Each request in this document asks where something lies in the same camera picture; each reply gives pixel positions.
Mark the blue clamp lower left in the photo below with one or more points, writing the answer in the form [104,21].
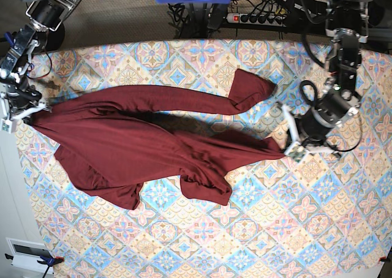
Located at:
[41,264]

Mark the maroon t-shirt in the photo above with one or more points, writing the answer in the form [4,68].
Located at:
[109,150]

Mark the orange clamp right edge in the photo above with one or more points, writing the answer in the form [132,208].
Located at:
[384,260]

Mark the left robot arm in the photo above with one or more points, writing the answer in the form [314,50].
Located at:
[347,24]

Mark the black round stool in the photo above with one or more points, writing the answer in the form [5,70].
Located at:
[51,40]

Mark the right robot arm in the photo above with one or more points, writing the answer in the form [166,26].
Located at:
[44,16]

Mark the patterned tablecloth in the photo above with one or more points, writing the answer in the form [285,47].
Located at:
[321,217]

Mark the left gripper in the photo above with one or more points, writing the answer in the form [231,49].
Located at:
[308,131]

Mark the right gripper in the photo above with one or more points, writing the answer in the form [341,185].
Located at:
[18,105]

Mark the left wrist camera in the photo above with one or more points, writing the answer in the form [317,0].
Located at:
[296,152]

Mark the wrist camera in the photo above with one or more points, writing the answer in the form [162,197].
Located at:
[296,152]
[8,125]

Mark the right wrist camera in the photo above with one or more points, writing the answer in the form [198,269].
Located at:
[8,125]

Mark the white floor vent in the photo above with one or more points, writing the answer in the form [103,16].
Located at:
[26,255]

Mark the white power strip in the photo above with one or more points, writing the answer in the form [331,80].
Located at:
[268,19]

